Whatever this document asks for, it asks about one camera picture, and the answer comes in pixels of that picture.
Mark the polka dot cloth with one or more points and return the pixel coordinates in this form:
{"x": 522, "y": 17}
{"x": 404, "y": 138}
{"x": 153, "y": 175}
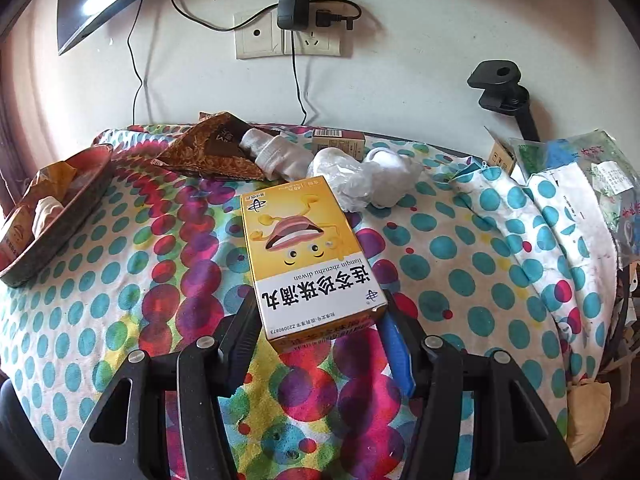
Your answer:
{"x": 150, "y": 240}

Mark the white five-hole wall socket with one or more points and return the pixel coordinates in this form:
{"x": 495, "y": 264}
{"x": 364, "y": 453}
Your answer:
{"x": 315, "y": 42}

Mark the clear plastic bag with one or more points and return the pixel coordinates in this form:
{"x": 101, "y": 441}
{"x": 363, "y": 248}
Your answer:
{"x": 350, "y": 180}

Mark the black angled plug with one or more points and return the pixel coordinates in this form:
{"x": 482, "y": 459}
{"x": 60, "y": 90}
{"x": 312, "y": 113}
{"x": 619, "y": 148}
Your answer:
{"x": 330, "y": 17}

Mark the black power adapter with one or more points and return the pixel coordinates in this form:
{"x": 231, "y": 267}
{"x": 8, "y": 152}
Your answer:
{"x": 292, "y": 5}

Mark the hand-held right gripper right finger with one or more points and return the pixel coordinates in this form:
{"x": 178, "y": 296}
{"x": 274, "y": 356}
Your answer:
{"x": 397, "y": 355}

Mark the small cardboard box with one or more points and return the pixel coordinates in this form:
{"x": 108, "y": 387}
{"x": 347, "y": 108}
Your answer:
{"x": 502, "y": 157}

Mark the yellow cartoon medicine box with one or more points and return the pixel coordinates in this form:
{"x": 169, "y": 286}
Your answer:
{"x": 305, "y": 260}

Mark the yellow crumpled packet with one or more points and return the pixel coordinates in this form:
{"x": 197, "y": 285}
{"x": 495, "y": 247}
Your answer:
{"x": 57, "y": 177}

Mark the yellow cloth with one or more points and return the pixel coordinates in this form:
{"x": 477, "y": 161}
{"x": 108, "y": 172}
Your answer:
{"x": 590, "y": 420}

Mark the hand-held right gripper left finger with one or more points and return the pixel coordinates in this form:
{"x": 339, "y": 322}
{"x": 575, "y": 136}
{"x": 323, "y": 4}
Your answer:
{"x": 242, "y": 330}

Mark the white wall socket plate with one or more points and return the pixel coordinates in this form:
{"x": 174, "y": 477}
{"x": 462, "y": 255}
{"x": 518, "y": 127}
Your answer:
{"x": 256, "y": 35}

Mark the black clamp mount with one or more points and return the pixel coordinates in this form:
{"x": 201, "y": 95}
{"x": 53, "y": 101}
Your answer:
{"x": 505, "y": 90}

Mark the red round basin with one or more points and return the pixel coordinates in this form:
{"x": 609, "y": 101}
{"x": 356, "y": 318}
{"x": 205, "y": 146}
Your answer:
{"x": 75, "y": 200}

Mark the clear bag of papers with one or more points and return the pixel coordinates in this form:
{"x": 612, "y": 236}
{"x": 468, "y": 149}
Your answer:
{"x": 595, "y": 170}

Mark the red medicine box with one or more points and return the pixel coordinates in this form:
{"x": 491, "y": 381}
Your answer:
{"x": 340, "y": 144}

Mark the white crumpled tissue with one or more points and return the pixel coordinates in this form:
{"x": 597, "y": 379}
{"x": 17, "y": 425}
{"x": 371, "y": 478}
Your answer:
{"x": 47, "y": 212}

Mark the brown patterned packet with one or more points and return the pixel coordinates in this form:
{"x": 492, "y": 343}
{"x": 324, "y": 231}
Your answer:
{"x": 205, "y": 152}

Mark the black flat television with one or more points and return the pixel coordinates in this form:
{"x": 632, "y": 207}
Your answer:
{"x": 100, "y": 5}

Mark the white round bundle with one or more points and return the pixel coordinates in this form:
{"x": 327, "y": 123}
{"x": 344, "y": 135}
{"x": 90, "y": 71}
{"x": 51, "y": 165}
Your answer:
{"x": 392, "y": 172}

